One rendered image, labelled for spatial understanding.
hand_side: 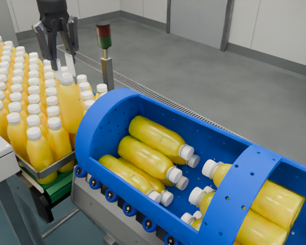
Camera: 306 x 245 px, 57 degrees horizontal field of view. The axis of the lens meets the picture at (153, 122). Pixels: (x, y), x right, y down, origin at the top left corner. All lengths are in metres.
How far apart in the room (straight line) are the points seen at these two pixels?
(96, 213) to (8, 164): 0.30
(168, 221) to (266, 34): 3.77
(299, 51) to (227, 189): 3.62
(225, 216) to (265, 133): 2.33
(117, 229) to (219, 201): 0.43
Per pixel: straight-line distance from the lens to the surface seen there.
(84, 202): 1.00
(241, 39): 4.44
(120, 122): 0.87
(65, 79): 0.91
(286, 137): 2.89
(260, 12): 4.24
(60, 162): 0.99
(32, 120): 0.98
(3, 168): 0.93
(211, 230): 0.58
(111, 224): 0.92
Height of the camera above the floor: 1.62
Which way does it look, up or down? 35 degrees down
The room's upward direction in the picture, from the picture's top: straight up
